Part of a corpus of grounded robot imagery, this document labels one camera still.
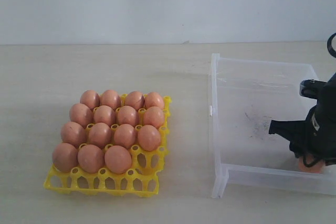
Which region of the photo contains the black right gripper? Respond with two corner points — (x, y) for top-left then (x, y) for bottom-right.
(268, 104), (335, 165)

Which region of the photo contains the brown egg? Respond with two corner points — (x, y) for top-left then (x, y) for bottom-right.
(78, 144), (104, 174)
(60, 122), (87, 148)
(144, 92), (164, 110)
(104, 145), (132, 174)
(79, 90), (100, 110)
(100, 89), (121, 110)
(298, 157), (324, 174)
(113, 124), (136, 149)
(93, 105), (116, 126)
(124, 91), (144, 110)
(138, 125), (161, 152)
(69, 103), (93, 128)
(117, 105), (139, 126)
(143, 106), (165, 129)
(52, 143), (78, 173)
(87, 122), (112, 149)

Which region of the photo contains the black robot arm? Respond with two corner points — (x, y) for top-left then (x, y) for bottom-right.
(269, 76), (335, 168)

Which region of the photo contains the clear plastic bin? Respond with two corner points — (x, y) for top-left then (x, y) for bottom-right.
(209, 54), (335, 198)

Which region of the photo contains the yellow plastic egg tray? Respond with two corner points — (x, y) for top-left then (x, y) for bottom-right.
(44, 95), (172, 197)

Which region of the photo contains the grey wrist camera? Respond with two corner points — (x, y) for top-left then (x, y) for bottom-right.
(299, 79), (326, 100)

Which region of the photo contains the black cable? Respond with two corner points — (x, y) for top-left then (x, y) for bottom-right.
(299, 32), (336, 168)

